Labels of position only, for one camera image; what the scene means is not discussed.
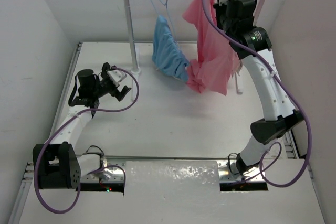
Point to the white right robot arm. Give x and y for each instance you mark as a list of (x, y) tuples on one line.
[(279, 114)]

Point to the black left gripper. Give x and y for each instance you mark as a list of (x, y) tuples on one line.
[(104, 75)]

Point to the metal base plate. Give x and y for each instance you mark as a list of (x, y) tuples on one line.
[(228, 173), (107, 169)]

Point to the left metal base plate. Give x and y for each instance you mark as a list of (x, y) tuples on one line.
[(107, 169)]

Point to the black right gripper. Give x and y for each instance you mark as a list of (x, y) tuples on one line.
[(219, 10)]

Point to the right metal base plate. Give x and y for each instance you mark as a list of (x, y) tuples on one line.
[(228, 173)]

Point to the blue t shirt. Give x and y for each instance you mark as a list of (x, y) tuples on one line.
[(167, 55)]

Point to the pink t shirt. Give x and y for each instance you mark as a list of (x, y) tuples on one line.
[(216, 61)]

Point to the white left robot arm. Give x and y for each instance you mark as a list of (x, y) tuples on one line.
[(56, 165)]

